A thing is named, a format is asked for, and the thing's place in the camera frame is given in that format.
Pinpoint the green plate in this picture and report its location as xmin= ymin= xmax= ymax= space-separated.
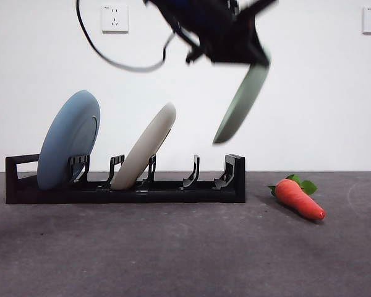
xmin=212 ymin=63 xmax=270 ymax=145

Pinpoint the orange carrot with green leaves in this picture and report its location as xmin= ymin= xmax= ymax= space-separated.
xmin=267 ymin=174 xmax=327 ymax=222

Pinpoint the cream white plate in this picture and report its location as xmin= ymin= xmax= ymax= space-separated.
xmin=110 ymin=102 xmax=177 ymax=189

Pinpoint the black plate rack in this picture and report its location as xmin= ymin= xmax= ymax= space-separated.
xmin=5 ymin=153 xmax=247 ymax=205

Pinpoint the blue plate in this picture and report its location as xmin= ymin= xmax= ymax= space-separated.
xmin=36 ymin=90 xmax=101 ymax=190

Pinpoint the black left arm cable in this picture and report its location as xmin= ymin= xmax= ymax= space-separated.
xmin=75 ymin=0 xmax=177 ymax=74

